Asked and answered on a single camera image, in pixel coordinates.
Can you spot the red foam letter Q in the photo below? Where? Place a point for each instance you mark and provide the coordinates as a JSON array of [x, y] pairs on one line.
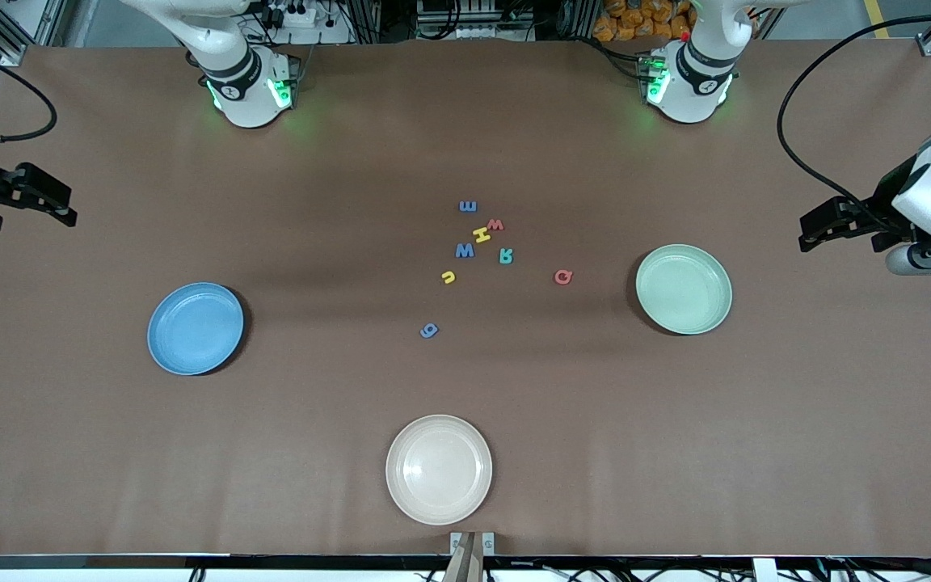
[[558, 279]]

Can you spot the green plate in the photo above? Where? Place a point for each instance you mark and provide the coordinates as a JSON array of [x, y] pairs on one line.
[[684, 289]]

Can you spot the yellow foam letter H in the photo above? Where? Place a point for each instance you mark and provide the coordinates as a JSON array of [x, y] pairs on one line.
[[481, 235]]

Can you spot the grey-blue foam letter g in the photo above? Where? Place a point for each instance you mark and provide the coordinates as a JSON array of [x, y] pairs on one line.
[[433, 331]]

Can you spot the white power strip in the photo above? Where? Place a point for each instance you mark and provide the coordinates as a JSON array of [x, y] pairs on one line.
[[294, 12]]

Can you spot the blue foam letter W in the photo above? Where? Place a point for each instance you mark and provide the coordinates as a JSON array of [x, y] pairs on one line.
[[465, 250]]

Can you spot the orange bags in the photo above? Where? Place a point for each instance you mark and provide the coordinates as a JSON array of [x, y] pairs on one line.
[[635, 20]]

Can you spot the teal foam letter R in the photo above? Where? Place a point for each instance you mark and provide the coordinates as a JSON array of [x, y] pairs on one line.
[[506, 256]]

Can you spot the blue plate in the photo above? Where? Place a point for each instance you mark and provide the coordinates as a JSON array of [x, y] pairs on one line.
[[195, 328]]

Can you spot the metal table edge bracket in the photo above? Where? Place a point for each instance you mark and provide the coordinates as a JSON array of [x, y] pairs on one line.
[[472, 543]]

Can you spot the metal equipment rack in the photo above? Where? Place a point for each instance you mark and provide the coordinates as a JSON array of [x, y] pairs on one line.
[[473, 16]]

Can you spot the beige plate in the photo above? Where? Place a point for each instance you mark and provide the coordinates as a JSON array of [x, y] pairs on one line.
[[439, 470]]

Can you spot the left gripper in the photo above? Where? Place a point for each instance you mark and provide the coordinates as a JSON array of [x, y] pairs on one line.
[[879, 216]]

